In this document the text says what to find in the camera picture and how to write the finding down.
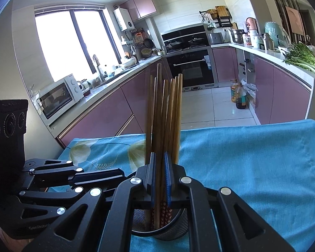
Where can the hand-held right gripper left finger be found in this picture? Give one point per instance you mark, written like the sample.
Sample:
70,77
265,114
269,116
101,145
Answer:
153,178

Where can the black wall spice rack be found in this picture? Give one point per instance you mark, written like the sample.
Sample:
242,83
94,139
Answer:
218,15

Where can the black range hood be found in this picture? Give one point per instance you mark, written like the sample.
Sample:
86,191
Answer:
185,32

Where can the mint green appliance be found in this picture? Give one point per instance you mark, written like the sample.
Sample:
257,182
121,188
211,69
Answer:
274,32

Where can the gas stove with pans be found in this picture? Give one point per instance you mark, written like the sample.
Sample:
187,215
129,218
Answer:
186,46

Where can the purple wall cabinet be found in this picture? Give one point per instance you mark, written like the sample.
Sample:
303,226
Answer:
139,5

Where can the clear plastic bag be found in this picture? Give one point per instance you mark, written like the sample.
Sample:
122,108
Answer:
250,92

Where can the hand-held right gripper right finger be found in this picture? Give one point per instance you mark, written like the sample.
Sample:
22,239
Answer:
168,178

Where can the white wall water heater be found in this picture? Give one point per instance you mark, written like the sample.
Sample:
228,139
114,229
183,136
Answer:
124,18

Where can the brown ceramic bowl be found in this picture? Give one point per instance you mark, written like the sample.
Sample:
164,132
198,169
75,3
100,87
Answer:
147,53

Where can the oil bottles on floor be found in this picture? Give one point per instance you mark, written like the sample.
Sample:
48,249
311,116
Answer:
241,98

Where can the blue floral tablecloth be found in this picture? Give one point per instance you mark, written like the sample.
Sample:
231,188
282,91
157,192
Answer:
252,162

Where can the kitchen window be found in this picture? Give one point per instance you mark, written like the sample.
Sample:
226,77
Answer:
60,42

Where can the green leafy vegetables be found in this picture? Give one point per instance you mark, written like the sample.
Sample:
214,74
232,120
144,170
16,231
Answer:
304,59

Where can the white microwave oven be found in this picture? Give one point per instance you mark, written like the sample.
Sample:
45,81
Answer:
57,98

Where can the pink electric kettle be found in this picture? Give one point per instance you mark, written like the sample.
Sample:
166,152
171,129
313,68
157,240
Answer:
251,25

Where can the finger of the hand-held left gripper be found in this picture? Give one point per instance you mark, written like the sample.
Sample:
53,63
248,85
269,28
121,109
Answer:
99,176
50,195

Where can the black mesh utensil holder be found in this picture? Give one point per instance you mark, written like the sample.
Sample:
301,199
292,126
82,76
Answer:
177,225

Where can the stainless steel pot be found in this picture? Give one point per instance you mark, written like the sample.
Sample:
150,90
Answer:
237,36

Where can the hanging black frying pan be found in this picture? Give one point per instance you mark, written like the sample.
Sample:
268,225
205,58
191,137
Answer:
148,43

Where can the steel thermos flask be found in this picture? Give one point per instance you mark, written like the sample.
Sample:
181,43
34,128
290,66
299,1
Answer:
268,42

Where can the silver toaster box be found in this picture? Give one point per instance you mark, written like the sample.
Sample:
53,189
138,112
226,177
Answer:
215,38

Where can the black built-in oven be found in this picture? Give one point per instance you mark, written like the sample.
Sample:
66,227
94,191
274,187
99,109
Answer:
190,68

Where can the chrome sink faucet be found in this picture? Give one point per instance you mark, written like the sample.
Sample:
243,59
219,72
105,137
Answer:
97,65

